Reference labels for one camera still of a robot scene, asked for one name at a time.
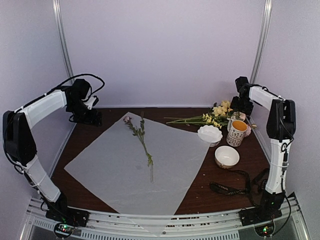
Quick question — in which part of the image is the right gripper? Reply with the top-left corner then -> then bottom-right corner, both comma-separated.
230,95 -> 254,115

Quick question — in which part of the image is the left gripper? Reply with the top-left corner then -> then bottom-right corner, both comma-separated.
67,99 -> 102,127

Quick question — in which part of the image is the yellow fake flower bunch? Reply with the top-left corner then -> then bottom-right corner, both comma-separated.
166,100 -> 247,129

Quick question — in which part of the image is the pink rose stem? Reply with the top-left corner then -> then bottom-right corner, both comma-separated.
233,111 -> 257,138

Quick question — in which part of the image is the purple rose stem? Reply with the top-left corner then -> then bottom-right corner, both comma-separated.
123,112 -> 154,183

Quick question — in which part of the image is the white wrapping paper sheet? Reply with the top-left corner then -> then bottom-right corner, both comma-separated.
63,111 -> 210,238

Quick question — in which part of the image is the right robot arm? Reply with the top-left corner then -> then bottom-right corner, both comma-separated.
231,76 -> 296,221

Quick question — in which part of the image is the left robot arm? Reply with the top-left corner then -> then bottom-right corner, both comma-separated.
2,73 -> 102,203

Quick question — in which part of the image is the patterned mug yellow inside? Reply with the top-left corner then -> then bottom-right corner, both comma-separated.
226,119 -> 248,147

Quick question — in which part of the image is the scalloped white dish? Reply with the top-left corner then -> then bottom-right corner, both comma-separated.
197,125 -> 223,147

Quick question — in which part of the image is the round white bowl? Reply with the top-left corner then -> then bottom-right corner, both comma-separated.
214,145 -> 240,169

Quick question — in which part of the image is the black lanyard strap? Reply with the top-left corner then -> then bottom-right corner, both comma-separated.
209,168 -> 273,207

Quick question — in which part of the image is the left aluminium frame post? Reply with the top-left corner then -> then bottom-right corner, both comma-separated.
52,0 -> 74,77

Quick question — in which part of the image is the aluminium frame post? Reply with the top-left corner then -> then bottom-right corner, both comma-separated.
249,0 -> 273,84
52,0 -> 74,77

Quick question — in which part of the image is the right aluminium frame post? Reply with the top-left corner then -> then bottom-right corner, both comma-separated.
249,0 -> 273,84

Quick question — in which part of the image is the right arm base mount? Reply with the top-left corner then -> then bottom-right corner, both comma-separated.
238,206 -> 283,238

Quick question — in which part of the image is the front aluminium rail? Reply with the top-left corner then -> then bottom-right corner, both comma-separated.
18,196 -> 310,240

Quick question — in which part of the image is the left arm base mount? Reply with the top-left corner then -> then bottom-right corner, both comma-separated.
43,200 -> 90,240

